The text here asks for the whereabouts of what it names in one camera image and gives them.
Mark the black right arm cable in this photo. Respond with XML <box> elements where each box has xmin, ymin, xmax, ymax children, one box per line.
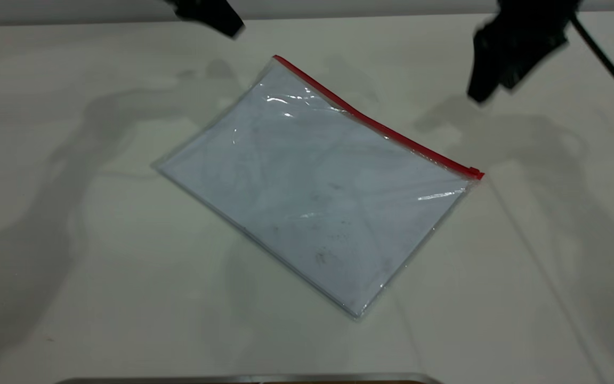
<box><xmin>570</xmin><ymin>13</ymin><xmax>614</xmax><ymax>121</ymax></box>

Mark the clear plastic zip bag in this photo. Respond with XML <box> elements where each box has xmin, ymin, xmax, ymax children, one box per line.
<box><xmin>150</xmin><ymin>54</ymin><xmax>485</xmax><ymax>321</ymax></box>

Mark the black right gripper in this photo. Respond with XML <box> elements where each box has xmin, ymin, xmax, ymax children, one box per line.
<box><xmin>466</xmin><ymin>0</ymin><xmax>580</xmax><ymax>105</ymax></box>

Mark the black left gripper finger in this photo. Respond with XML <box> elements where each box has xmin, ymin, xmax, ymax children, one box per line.
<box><xmin>163</xmin><ymin>0</ymin><xmax>245</xmax><ymax>39</ymax></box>

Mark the grey metal bar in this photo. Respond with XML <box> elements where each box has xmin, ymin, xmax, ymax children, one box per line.
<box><xmin>54</xmin><ymin>372</ymin><xmax>445</xmax><ymax>384</ymax></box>

